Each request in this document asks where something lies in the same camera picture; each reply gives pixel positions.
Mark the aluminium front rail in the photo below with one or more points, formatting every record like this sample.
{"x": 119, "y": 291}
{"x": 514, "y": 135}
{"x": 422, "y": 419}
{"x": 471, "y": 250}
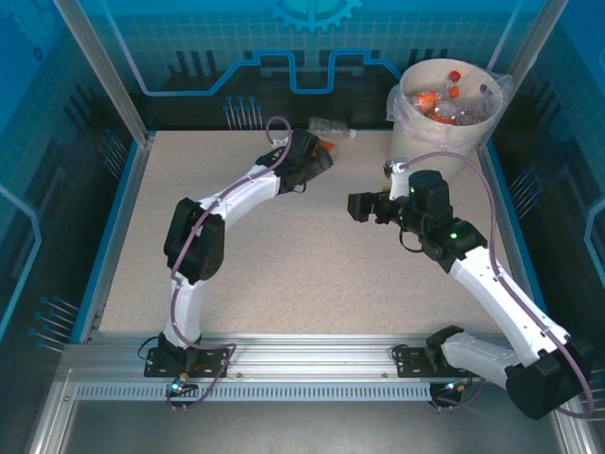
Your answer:
{"x": 307, "y": 354}

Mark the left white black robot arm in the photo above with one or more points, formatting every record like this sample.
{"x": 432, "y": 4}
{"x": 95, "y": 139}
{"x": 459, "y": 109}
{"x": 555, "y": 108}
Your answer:
{"x": 189, "y": 307}

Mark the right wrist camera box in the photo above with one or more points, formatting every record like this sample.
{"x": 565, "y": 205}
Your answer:
{"x": 397, "y": 182}

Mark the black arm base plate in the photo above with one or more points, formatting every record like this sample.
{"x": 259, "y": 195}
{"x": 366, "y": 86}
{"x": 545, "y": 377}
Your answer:
{"x": 160, "y": 366}
{"x": 411, "y": 366}

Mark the blue table side rail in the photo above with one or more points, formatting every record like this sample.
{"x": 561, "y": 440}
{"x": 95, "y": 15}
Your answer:
{"x": 512, "y": 222}
{"x": 115, "y": 227}

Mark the aluminium frame post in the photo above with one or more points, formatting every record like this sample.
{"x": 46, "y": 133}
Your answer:
{"x": 534, "y": 28}
{"x": 108, "y": 71}

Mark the grey metal bottom panel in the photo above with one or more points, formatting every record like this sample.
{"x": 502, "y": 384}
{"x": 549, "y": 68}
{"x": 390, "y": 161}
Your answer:
{"x": 307, "y": 430}

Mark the connector with green light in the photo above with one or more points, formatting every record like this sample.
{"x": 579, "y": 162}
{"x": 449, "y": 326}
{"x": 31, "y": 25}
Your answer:
{"x": 456, "y": 385}
{"x": 178, "y": 385}

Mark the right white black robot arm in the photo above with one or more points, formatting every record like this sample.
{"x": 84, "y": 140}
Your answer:
{"x": 487, "y": 291}

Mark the orange juice bottle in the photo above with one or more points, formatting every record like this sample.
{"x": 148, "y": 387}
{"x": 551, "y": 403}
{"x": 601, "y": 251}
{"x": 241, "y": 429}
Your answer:
{"x": 427, "y": 99}

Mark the orange label bottle brown cap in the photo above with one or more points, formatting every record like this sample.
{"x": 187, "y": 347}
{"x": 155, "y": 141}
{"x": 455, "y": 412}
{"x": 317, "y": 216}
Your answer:
{"x": 331, "y": 147}

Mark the clear plastic bin liner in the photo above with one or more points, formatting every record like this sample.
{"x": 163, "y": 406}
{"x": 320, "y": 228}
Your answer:
{"x": 396, "y": 106}

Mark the beige plastic bin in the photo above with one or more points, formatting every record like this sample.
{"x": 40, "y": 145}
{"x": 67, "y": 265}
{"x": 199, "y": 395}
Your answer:
{"x": 425, "y": 142}

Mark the clear bottle white cap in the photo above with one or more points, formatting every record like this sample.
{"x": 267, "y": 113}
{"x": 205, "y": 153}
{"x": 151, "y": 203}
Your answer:
{"x": 331, "y": 127}

